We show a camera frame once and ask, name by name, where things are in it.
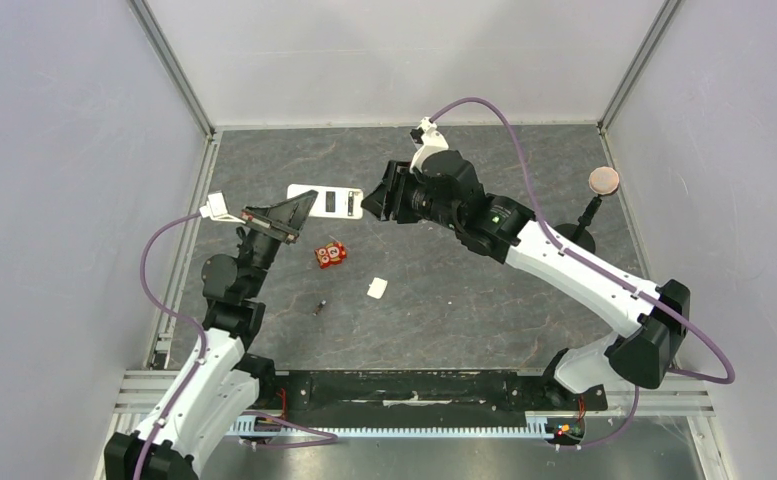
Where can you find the red battery pack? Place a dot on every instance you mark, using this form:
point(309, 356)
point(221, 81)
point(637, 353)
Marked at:
point(332, 254)

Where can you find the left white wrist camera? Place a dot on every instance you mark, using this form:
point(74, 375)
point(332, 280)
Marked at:
point(215, 209)

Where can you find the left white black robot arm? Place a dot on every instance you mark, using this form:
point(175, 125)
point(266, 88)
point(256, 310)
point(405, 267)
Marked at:
point(221, 378)

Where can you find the black stand with pink disc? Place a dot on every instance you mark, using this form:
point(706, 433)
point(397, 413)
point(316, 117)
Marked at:
point(603, 181)

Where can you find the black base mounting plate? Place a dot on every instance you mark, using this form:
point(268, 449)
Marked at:
point(420, 398)

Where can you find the white battery cover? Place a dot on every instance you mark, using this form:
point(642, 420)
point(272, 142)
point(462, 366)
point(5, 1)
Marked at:
point(377, 288)

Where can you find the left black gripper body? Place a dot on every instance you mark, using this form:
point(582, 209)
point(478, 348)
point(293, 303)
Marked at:
point(263, 225)

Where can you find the white slotted cable duct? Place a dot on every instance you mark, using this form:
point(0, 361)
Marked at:
point(534, 428)

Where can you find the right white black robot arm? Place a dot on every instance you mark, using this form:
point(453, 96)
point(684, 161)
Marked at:
point(642, 315)

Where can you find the white remote control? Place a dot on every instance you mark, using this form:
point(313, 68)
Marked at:
point(332, 201)

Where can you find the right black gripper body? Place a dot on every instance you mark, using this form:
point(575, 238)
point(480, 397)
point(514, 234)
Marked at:
point(396, 196)

